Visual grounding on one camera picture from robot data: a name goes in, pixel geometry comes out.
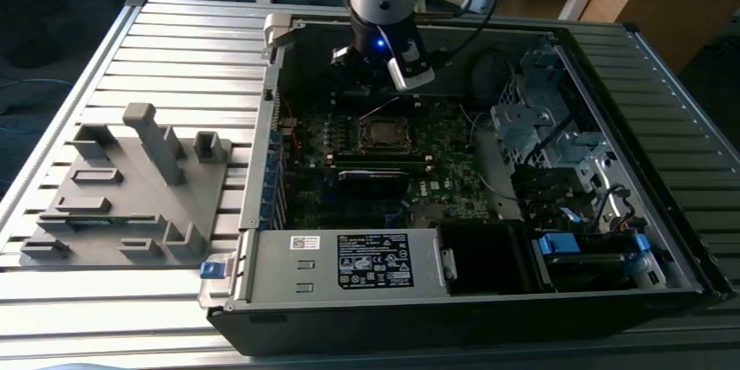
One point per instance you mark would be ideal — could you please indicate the CPU with silver top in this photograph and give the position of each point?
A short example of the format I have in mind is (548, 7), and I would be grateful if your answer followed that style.
(385, 131)

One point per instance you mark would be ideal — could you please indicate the white-clip RAM slot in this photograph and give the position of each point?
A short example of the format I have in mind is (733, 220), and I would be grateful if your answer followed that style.
(378, 166)
(376, 157)

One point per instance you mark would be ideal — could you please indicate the grey case latch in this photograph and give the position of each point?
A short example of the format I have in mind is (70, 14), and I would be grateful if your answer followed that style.
(276, 30)

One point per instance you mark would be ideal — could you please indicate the silver metal drive cage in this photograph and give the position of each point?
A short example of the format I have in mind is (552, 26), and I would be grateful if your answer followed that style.
(520, 123)

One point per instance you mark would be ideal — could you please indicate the green motherboard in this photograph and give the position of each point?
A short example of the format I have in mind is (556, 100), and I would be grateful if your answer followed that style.
(456, 170)

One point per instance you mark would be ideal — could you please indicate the black graphics card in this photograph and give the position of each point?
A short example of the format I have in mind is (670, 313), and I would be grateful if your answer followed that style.
(372, 190)

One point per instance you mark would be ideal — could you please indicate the grey power supply unit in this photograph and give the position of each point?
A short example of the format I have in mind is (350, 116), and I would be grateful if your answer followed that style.
(324, 274)

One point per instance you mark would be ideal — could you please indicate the grey parts rack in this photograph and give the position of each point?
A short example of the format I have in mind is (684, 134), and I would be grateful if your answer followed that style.
(132, 214)

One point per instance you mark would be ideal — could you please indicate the dark office chair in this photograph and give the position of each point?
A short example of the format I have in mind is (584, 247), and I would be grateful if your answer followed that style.
(32, 40)

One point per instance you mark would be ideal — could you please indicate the blue case latch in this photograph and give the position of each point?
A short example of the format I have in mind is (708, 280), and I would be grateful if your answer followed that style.
(210, 270)

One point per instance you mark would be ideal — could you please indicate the green RAM stick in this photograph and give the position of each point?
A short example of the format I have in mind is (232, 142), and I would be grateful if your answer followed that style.
(97, 221)

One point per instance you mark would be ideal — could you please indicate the hard disk in blue carrier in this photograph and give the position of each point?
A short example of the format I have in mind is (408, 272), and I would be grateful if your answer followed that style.
(584, 270)

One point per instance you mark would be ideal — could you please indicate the black open PC case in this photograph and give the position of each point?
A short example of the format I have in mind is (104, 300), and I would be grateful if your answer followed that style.
(462, 331)

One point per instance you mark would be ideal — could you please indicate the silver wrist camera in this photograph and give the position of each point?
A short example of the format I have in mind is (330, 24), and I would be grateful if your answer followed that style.
(410, 75)

